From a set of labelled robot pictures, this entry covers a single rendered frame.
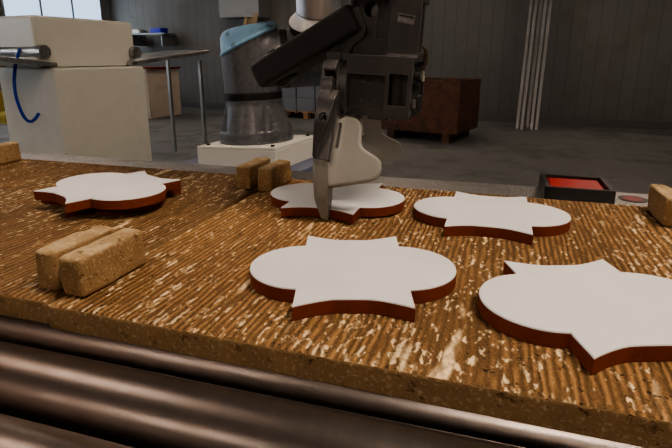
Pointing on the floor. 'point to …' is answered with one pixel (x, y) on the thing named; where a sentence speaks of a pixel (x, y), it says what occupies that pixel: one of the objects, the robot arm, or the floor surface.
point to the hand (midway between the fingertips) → (335, 196)
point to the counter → (159, 103)
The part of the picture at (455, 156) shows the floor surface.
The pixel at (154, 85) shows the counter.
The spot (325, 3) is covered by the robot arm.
